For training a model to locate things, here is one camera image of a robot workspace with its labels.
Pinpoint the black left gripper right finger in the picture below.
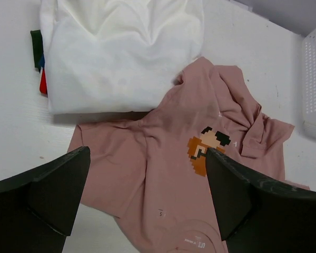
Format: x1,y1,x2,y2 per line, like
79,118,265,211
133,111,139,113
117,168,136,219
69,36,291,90
205,148,316,252

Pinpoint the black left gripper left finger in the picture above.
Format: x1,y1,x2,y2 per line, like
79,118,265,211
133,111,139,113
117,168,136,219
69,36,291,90
0,147,91,252

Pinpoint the pink t shirt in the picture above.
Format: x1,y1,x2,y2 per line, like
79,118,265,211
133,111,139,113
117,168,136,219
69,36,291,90
69,57,294,252

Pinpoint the red folded shirt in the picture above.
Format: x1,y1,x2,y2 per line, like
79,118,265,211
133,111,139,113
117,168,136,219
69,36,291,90
39,69,47,95

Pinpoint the blue folded shirt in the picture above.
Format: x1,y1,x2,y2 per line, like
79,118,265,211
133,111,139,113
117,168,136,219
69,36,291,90
38,54,45,71

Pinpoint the white folded t shirt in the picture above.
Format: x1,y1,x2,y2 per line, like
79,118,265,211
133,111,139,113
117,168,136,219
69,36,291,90
39,1,204,114

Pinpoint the white perforated plastic basket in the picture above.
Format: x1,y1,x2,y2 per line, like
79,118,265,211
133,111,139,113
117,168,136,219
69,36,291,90
302,28,316,139

